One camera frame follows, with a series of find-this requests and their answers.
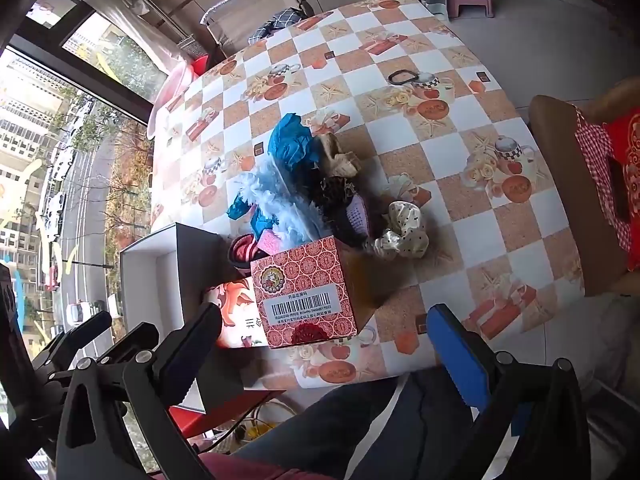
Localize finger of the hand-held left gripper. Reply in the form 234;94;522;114
95;323;161;364
30;310;114;393

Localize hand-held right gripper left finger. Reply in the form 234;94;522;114
55;301;224;480

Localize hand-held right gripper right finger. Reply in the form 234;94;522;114
426;302;593;480

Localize orange printed box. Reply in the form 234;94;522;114
202;275;273;351

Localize grey cardboard box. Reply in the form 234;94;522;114
119;222;281;413

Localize red striped sock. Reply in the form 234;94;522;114
227;234;271;277

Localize red patterned box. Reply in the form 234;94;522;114
250;236;378;350

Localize cream polka dot scrunchie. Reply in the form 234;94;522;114
362;200;431;261

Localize leopard print scrunchie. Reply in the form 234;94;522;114
320;175;361;211

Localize teal cloth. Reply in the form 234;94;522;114
268;112;323;173

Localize beige scrunchie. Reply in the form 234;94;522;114
315;132;368;178

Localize red plastic stool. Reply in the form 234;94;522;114
167;387;281;441

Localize person's legs in jeans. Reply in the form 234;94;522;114
230;370;531;480

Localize person's maroon top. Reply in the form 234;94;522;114
197;452;346;480

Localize dark scrunchie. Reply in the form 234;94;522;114
325;200;388;250

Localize checkered printed tablecloth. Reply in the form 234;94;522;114
147;0;586;403

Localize brown chair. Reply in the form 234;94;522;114
527;77;640;298

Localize pink plastic basin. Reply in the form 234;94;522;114
146;62;203;143

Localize dark framed window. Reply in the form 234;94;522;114
0;0;171;480

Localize red cushion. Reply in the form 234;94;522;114
572;107;640;253

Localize folding chair with cushion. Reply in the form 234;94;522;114
200;0;316;56

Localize plaid cloth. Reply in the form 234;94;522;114
247;7;303;43

